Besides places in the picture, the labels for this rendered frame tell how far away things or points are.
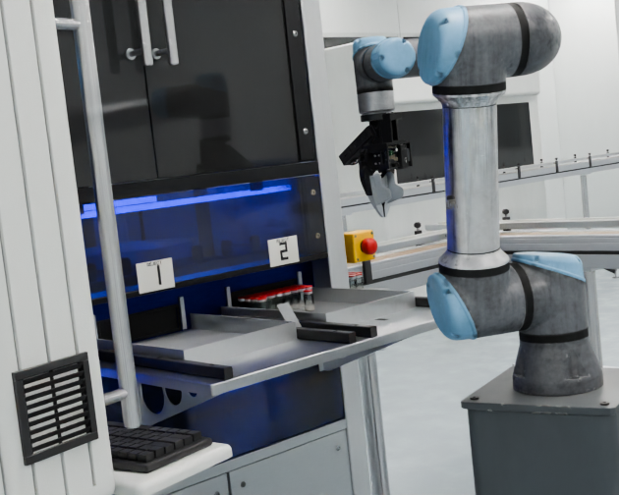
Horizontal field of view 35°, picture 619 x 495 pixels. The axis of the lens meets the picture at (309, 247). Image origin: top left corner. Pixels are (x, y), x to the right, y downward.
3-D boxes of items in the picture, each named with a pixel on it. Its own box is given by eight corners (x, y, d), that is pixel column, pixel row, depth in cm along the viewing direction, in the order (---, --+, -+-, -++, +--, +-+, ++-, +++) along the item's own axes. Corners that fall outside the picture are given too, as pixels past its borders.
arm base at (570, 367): (613, 374, 173) (609, 318, 172) (589, 398, 160) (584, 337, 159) (530, 372, 181) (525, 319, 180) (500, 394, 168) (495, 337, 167)
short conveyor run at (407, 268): (326, 311, 243) (319, 247, 241) (285, 308, 254) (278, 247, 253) (497, 267, 288) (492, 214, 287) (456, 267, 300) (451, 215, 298)
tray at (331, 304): (222, 321, 220) (220, 306, 220) (309, 301, 237) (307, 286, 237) (327, 331, 195) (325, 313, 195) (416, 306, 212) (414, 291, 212)
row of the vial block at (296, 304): (250, 318, 219) (248, 298, 219) (309, 303, 231) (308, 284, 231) (256, 319, 218) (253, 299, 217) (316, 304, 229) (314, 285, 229)
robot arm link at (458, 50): (534, 341, 164) (530, 0, 150) (450, 355, 160) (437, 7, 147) (502, 319, 175) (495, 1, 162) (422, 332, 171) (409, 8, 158)
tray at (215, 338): (86, 355, 198) (84, 337, 197) (193, 329, 215) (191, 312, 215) (186, 369, 172) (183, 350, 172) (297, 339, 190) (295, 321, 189)
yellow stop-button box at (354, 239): (334, 263, 241) (331, 234, 241) (356, 258, 246) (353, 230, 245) (357, 263, 236) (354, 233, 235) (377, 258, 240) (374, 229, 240)
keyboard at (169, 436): (-24, 448, 164) (-26, 434, 164) (44, 424, 175) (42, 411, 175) (147, 474, 140) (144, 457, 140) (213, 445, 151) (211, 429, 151)
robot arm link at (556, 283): (602, 328, 165) (596, 247, 164) (529, 340, 162) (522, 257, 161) (567, 318, 177) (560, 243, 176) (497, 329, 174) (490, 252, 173)
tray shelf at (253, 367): (66, 369, 194) (64, 360, 194) (324, 304, 241) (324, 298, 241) (212, 396, 159) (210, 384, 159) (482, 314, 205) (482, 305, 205)
